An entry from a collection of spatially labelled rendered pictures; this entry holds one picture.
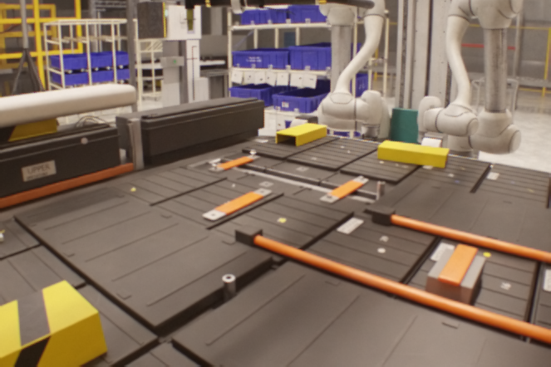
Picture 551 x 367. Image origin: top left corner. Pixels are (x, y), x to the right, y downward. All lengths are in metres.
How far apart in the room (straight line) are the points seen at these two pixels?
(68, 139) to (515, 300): 0.79
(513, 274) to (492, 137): 1.45
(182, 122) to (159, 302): 0.64
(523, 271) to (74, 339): 0.50
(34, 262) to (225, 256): 0.25
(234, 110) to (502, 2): 1.20
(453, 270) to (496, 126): 1.52
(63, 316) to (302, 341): 0.21
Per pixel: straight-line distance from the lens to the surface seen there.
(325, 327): 0.40
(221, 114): 1.11
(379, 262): 0.53
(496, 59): 1.92
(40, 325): 0.38
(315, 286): 0.46
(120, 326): 0.43
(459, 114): 1.73
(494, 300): 0.49
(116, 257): 0.54
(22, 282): 0.55
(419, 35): 2.35
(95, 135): 0.89
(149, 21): 3.35
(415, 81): 2.36
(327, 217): 0.64
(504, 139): 1.95
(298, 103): 3.30
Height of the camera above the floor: 1.26
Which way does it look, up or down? 16 degrees down
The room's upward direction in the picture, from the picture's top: straight up
